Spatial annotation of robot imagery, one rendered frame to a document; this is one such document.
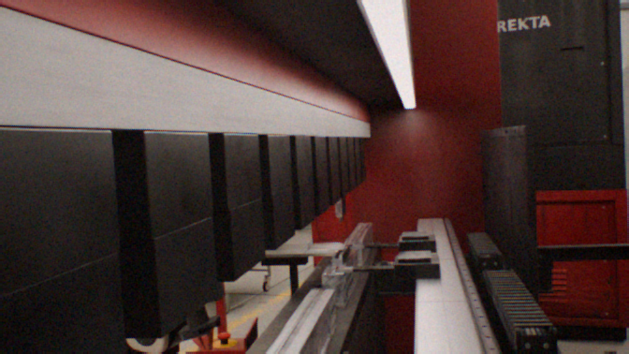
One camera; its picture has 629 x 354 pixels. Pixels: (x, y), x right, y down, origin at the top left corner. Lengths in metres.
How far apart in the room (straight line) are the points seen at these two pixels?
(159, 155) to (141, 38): 0.09
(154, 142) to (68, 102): 0.12
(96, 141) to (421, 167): 2.39
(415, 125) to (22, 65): 2.45
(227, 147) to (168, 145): 0.17
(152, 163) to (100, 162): 0.08
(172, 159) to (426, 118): 2.26
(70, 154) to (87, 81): 0.05
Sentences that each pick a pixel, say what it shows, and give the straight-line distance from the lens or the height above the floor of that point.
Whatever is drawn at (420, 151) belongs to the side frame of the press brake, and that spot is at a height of 1.27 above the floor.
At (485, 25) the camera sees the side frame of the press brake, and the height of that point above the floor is 1.78.
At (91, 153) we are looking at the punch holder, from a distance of 0.42.
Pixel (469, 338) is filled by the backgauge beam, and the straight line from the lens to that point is 1.10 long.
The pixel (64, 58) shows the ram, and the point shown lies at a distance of 0.41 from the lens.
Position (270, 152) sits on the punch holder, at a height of 1.31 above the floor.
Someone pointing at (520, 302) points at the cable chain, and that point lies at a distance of 1.12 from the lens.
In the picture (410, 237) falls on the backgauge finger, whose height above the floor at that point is 1.03.
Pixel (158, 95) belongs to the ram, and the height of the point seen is 1.37.
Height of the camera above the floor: 1.32
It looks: 3 degrees down
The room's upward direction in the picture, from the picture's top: 3 degrees counter-clockwise
